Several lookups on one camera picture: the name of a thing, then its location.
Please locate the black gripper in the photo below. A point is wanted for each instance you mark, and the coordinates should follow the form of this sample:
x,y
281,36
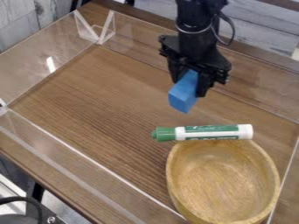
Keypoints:
x,y
196,53

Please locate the blue foam block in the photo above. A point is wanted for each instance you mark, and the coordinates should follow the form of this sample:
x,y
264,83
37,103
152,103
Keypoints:
x,y
182,95

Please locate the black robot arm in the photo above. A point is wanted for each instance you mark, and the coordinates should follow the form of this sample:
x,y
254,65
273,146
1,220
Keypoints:
x,y
200,19

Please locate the brown wooden bowl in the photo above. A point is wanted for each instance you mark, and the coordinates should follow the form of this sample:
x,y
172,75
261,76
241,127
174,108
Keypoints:
x,y
222,181

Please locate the green white dry-erase marker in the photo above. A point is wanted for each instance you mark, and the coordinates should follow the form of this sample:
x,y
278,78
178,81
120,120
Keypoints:
x,y
209,132

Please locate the clear acrylic corner bracket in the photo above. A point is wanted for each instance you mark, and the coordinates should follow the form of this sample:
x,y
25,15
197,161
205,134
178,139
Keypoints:
x,y
96,33

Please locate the clear acrylic tray wall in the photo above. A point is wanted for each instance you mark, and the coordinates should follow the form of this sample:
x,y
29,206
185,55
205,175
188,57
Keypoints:
x,y
108,198

